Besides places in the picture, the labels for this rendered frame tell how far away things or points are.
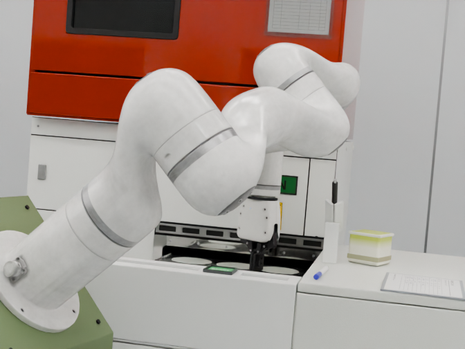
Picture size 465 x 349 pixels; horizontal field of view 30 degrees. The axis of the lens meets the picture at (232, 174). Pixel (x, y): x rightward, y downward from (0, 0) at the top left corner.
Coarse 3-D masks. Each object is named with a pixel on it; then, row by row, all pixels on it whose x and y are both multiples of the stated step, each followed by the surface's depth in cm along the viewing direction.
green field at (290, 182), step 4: (284, 180) 218; (288, 180) 218; (292, 180) 218; (284, 184) 218; (288, 184) 218; (292, 184) 218; (284, 188) 218; (288, 188) 218; (292, 188) 218; (280, 192) 219; (284, 192) 219; (288, 192) 218; (292, 192) 218
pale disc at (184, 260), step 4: (176, 260) 211; (180, 260) 212; (184, 260) 212; (188, 260) 213; (192, 260) 213; (196, 260) 213; (200, 260) 214; (204, 260) 215; (208, 260) 215; (204, 264) 209
